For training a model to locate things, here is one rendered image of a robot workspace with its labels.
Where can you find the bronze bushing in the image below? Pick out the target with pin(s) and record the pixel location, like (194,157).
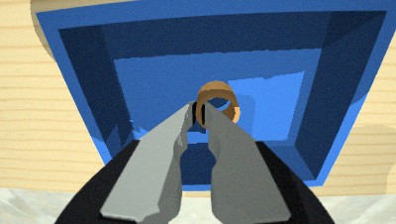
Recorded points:
(220,89)

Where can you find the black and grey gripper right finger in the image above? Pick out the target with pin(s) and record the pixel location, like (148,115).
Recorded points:
(250,184)

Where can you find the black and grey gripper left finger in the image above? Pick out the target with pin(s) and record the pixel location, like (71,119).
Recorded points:
(141,184)

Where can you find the blue open crate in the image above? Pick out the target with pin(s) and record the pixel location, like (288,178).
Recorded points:
(300,77)

